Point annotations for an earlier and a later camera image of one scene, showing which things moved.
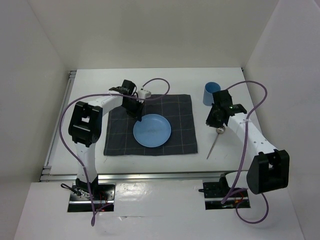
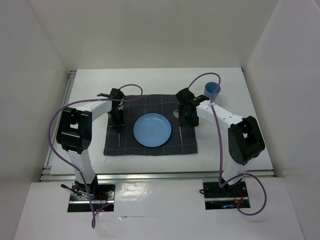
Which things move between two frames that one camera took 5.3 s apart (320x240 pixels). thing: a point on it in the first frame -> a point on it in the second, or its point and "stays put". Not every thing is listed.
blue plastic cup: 210,88 stays put
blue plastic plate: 153,130 stays put
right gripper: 210,120 -> 194,122
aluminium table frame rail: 47,176 stays put
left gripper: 137,114 -> 117,125
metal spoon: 219,130 -> 176,115
